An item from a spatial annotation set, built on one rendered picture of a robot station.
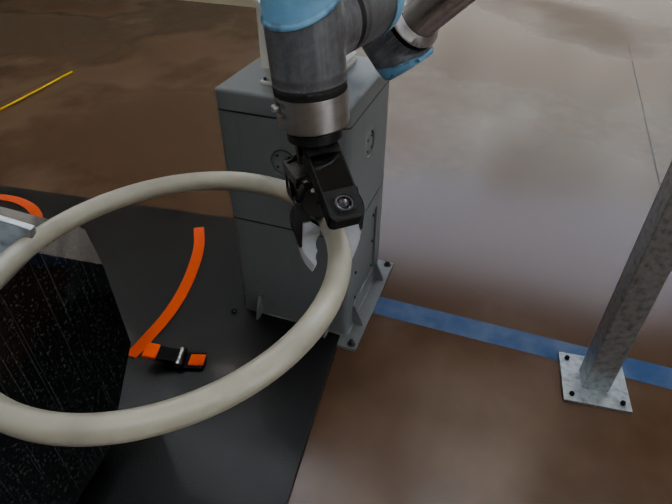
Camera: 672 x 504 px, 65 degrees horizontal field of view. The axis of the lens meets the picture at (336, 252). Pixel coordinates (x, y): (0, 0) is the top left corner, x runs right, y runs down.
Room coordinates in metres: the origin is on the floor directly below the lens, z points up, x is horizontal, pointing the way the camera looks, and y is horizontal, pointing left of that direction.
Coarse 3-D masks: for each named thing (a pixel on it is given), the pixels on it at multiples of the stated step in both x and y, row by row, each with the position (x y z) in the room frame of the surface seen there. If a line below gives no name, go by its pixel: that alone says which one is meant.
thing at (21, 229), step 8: (0, 216) 0.61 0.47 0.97; (0, 224) 0.60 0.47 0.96; (8, 224) 0.60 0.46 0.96; (16, 224) 0.60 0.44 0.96; (24, 224) 0.60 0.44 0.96; (0, 232) 0.60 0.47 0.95; (8, 232) 0.60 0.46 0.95; (16, 232) 0.60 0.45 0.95; (24, 232) 0.59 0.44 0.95; (32, 232) 0.60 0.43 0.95; (0, 240) 0.60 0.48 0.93; (8, 240) 0.60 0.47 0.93; (16, 240) 0.60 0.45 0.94; (0, 248) 0.59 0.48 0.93; (24, 264) 0.57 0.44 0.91; (16, 272) 0.56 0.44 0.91; (8, 280) 0.54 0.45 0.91
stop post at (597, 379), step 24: (648, 216) 1.11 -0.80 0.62; (648, 240) 1.06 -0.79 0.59; (648, 264) 1.04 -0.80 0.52; (624, 288) 1.07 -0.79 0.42; (648, 288) 1.04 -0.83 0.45; (624, 312) 1.04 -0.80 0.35; (648, 312) 1.03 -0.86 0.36; (600, 336) 1.08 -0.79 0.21; (624, 336) 1.04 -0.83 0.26; (576, 360) 1.16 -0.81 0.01; (600, 360) 1.04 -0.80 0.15; (624, 360) 1.03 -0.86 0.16; (576, 384) 1.06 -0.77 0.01; (600, 384) 1.04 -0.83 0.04; (624, 384) 1.06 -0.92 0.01; (624, 408) 0.97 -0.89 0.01
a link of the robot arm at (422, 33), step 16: (416, 0) 1.29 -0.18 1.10; (432, 0) 1.25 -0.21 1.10; (448, 0) 1.23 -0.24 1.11; (464, 0) 1.22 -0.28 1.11; (416, 16) 1.29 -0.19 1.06; (432, 16) 1.26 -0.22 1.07; (448, 16) 1.26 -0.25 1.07; (400, 32) 1.30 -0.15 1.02; (416, 32) 1.30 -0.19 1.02; (432, 32) 1.31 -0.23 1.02; (368, 48) 1.37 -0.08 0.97; (384, 48) 1.33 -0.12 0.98; (400, 48) 1.31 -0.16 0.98; (416, 48) 1.31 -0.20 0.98; (432, 48) 1.36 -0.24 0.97; (384, 64) 1.34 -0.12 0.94; (400, 64) 1.32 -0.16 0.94; (416, 64) 1.33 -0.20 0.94
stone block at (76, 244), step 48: (48, 288) 0.83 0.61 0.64; (96, 288) 0.95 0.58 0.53; (0, 336) 0.69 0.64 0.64; (48, 336) 0.78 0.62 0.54; (96, 336) 0.89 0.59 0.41; (0, 384) 0.64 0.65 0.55; (48, 384) 0.73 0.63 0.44; (96, 384) 0.84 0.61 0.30; (0, 432) 0.59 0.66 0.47; (0, 480) 0.54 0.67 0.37; (48, 480) 0.62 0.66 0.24
